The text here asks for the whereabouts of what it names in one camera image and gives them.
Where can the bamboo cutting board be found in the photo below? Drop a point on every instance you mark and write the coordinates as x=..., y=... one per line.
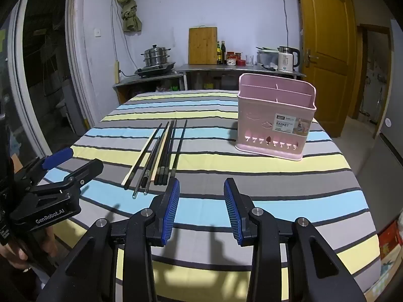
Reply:
x=203, y=45

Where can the small red container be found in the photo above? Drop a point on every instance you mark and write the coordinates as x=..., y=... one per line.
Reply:
x=241, y=62

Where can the yellow wooden door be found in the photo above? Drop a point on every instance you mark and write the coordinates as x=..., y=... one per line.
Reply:
x=327, y=37

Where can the steel steamer pot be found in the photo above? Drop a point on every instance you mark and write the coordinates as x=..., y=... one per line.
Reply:
x=156, y=56

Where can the grey storage container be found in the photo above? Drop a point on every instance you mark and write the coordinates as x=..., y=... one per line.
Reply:
x=267, y=57

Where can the low steel kitchen counter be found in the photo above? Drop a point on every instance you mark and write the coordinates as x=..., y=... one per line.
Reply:
x=138, y=83

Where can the hanging green cloth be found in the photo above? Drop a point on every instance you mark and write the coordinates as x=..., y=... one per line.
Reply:
x=129, y=9

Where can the clear drinking glass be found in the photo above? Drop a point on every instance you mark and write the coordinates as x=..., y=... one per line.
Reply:
x=249, y=60

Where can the pink plastic utensil basket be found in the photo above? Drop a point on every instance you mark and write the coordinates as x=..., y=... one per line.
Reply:
x=270, y=116

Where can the white electric kettle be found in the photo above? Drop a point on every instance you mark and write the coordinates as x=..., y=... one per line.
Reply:
x=286, y=61

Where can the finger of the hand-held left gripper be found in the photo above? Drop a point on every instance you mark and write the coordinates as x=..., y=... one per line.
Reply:
x=58, y=157
x=78, y=173

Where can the dark sauce bottle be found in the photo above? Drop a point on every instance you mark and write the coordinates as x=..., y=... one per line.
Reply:
x=223, y=53

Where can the yellow oil bottle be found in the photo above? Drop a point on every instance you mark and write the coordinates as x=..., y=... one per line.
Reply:
x=218, y=55

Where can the grey refrigerator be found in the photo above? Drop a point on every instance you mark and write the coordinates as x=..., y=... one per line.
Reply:
x=393, y=100

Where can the striped tablecloth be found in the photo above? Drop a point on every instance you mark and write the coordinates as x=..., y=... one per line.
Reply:
x=252, y=170

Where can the tall steel kitchen counter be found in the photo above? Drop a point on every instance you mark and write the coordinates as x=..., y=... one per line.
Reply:
x=220, y=68

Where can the beige power strip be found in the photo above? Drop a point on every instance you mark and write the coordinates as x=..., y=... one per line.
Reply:
x=117, y=72

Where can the person's left hand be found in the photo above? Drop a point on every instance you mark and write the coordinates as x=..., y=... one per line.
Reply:
x=15, y=256

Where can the black induction cooker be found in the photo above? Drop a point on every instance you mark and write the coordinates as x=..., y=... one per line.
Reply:
x=156, y=69

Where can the white-framed glass door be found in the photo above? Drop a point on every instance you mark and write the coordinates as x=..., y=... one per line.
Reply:
x=41, y=69

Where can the red-lidded jar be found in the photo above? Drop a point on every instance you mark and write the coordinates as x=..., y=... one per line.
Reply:
x=231, y=59

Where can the white wall switch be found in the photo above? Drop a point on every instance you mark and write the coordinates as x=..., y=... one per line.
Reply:
x=98, y=32

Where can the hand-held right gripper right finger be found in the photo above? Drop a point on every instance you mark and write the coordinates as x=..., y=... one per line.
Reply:
x=232, y=210

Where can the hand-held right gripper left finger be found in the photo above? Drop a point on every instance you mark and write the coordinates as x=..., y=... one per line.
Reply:
x=171, y=207

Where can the steel chopstick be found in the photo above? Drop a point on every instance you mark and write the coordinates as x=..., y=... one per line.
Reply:
x=150, y=176
x=141, y=179

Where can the beige wooden chopstick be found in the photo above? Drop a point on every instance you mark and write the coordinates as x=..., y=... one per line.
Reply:
x=160, y=157
x=127, y=177

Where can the red cardboard box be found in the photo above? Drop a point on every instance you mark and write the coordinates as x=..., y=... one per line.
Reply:
x=390, y=242

